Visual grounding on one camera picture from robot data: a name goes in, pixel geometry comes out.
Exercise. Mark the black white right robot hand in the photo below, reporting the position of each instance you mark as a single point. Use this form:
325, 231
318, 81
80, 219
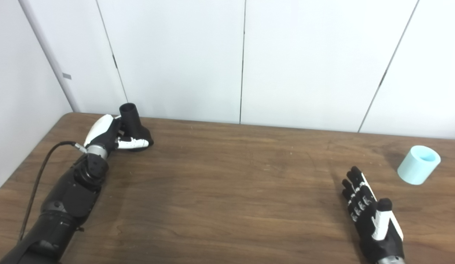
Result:
374, 234

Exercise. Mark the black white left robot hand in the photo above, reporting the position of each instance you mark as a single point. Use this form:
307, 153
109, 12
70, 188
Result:
101, 128

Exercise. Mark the black nozzle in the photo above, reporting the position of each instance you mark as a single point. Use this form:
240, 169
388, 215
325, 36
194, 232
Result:
131, 117

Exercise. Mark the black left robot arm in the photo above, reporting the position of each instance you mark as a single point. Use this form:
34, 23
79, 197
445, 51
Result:
69, 198

